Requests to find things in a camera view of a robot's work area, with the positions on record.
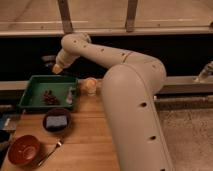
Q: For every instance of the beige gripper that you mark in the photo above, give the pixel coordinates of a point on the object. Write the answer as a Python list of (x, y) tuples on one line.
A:
[(63, 60)]

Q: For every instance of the black handled brush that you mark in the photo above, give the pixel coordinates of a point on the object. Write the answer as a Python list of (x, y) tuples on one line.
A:
[(49, 61)]

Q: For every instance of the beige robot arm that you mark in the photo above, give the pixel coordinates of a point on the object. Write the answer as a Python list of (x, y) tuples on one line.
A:
[(127, 90)]

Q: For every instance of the green plastic tray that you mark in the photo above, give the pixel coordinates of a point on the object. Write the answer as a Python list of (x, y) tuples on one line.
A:
[(32, 98)]

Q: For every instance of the dark red grapes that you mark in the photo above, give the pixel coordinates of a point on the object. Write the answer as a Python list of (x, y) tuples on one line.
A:
[(49, 98)]

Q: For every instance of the yellow lit cup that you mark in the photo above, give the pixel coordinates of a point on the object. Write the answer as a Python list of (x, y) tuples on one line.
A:
[(90, 85)]

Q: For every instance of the dark brown bowl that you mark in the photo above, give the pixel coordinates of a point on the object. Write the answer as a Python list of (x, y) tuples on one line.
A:
[(57, 112)]

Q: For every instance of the blue sponge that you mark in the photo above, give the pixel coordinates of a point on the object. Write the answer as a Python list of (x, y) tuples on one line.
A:
[(56, 121)]

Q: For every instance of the metal fork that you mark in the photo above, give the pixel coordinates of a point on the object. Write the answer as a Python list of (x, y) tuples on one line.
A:
[(43, 159)]

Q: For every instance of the orange red bowl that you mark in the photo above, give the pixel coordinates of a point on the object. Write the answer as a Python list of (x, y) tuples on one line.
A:
[(24, 150)]

